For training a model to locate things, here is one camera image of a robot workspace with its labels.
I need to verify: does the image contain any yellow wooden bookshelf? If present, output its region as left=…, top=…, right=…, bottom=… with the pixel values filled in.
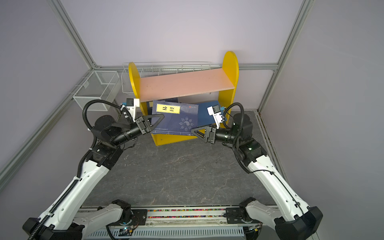
left=128, top=50, right=240, bottom=147

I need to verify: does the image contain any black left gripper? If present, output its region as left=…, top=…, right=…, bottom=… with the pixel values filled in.
left=112, top=114, right=164, bottom=147

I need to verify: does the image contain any white vented cable duct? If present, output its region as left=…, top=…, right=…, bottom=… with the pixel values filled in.
left=86, top=226, right=245, bottom=240

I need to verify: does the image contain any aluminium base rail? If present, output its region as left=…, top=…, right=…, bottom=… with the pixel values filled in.
left=77, top=204, right=313, bottom=229

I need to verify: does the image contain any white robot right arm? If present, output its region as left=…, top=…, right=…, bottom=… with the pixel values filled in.
left=191, top=113, right=323, bottom=240

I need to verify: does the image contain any white mesh basket box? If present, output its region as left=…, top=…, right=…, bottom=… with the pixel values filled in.
left=73, top=71, right=122, bottom=109

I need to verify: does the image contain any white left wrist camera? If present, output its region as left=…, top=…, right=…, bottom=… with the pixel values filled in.
left=120, top=98, right=140, bottom=123

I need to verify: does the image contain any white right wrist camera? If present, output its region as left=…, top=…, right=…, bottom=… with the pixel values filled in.
left=207, top=105, right=225, bottom=129

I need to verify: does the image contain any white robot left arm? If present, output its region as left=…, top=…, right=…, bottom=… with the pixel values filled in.
left=23, top=111, right=164, bottom=240

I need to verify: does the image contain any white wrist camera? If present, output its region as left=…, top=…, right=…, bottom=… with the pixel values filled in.
left=120, top=98, right=140, bottom=123
left=207, top=105, right=225, bottom=129

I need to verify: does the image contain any blue book yellow label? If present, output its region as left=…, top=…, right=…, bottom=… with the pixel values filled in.
left=152, top=100, right=199, bottom=136

